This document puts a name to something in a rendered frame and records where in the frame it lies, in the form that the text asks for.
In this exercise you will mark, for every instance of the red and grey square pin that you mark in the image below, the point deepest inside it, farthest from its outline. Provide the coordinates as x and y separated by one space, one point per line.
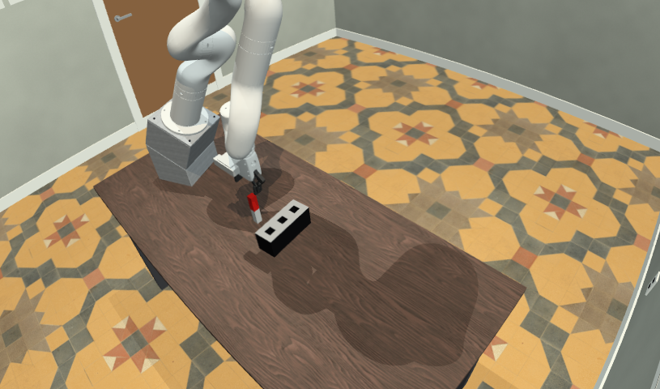
253 203

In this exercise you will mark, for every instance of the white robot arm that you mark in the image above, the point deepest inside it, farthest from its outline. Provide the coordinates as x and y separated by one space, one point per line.
258 36

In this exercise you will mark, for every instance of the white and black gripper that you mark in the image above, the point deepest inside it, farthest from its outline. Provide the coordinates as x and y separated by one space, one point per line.
249 167

